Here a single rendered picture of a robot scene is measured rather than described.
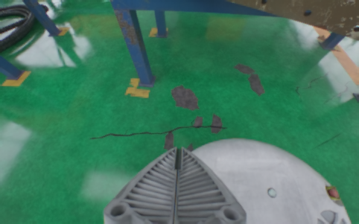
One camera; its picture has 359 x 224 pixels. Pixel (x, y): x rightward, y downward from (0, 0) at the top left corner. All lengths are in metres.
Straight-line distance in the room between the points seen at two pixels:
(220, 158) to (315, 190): 0.29
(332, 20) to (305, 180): 0.44
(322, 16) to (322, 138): 0.91
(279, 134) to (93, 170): 1.18
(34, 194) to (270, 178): 1.18
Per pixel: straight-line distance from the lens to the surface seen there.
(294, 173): 0.59
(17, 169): 1.30
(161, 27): 1.59
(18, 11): 3.19
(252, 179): 0.58
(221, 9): 0.75
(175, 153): 0.17
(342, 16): 0.48
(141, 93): 1.09
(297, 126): 1.19
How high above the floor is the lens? 0.83
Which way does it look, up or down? 60 degrees down
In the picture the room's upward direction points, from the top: 2 degrees counter-clockwise
